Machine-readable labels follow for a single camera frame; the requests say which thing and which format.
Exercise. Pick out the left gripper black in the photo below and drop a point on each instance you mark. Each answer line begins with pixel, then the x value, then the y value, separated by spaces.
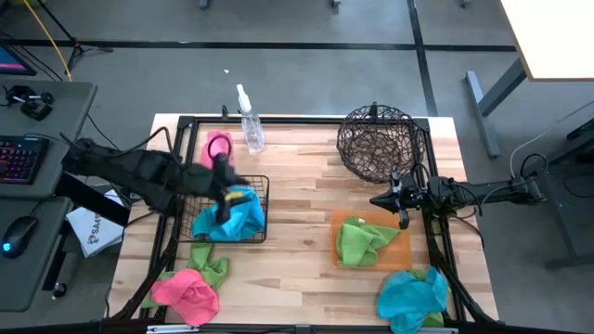
pixel 209 178

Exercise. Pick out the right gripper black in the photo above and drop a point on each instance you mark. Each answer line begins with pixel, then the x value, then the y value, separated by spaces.
pixel 410 195

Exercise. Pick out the blue microfiber towel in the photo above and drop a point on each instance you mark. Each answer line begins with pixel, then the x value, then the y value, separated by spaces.
pixel 248 206
pixel 408 297
pixel 209 227

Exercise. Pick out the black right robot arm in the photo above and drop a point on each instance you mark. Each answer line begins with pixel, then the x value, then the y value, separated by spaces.
pixel 487 192

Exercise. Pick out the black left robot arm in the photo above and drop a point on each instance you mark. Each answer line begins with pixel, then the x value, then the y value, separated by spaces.
pixel 139 169

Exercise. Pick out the pink microfiber towel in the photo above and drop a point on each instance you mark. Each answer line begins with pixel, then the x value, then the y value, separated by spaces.
pixel 222 144
pixel 185 294

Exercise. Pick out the clear glass cleaner spray bottle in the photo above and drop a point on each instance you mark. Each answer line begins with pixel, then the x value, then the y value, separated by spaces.
pixel 253 132

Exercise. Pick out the grey metal table leg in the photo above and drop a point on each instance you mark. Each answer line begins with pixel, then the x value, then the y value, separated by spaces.
pixel 482 116

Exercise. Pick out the white printed paper bag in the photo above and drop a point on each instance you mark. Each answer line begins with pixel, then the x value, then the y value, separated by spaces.
pixel 95 229

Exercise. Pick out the grey desk top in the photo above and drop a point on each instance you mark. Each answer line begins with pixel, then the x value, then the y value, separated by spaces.
pixel 65 120
pixel 32 283

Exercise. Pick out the black knob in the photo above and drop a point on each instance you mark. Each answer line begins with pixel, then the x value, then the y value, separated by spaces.
pixel 59 290

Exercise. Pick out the backlit black keyboard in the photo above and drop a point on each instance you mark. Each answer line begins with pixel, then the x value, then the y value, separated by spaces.
pixel 21 160

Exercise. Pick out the black computer mouse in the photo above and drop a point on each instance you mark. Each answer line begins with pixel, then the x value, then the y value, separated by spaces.
pixel 17 234

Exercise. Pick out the black tripod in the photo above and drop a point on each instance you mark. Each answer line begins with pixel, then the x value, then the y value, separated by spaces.
pixel 76 46

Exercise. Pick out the black clamp gadget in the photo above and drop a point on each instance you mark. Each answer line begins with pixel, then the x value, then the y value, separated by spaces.
pixel 32 106

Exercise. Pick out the white table top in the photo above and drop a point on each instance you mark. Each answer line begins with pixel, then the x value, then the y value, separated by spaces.
pixel 552 37

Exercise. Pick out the computer monitor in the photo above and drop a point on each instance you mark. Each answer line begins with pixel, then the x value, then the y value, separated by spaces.
pixel 14 62

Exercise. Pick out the black metal table frame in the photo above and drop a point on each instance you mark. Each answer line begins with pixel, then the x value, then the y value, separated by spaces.
pixel 301 120

